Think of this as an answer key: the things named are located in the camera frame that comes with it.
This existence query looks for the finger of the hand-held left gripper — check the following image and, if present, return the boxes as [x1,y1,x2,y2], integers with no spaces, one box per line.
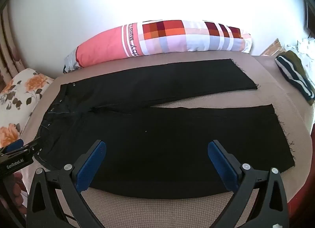
[23,136,42,156]
[0,139,24,155]

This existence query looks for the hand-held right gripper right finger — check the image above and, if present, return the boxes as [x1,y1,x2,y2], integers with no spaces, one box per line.
[207,140,289,228]

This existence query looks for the patterned curtain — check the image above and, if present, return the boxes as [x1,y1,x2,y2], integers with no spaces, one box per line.
[0,9,25,90]

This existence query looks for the tan patterned cloth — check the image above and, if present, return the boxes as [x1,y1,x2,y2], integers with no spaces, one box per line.
[260,38,286,58]

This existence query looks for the long pink checked pillow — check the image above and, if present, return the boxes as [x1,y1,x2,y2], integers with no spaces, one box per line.
[63,20,253,74]

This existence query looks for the olive cloth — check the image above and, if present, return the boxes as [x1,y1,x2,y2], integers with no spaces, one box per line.
[285,51,313,86]

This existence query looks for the dark television screen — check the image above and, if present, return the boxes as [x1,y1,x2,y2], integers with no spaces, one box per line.
[305,0,315,32]

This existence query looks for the person's left hand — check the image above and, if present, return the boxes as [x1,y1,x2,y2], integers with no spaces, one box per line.
[12,172,27,217]

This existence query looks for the floral pillow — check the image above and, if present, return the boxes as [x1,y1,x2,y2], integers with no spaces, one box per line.
[0,68,55,148]

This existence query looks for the dark striped garment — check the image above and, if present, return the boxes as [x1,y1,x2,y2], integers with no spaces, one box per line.
[275,54,315,102]

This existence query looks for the black pants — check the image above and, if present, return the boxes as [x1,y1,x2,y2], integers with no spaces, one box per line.
[37,59,296,199]

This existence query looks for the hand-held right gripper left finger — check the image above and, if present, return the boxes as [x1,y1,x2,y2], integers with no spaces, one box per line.
[26,140,107,228]

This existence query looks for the pile of clothes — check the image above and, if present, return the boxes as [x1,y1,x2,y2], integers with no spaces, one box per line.
[285,37,315,71]

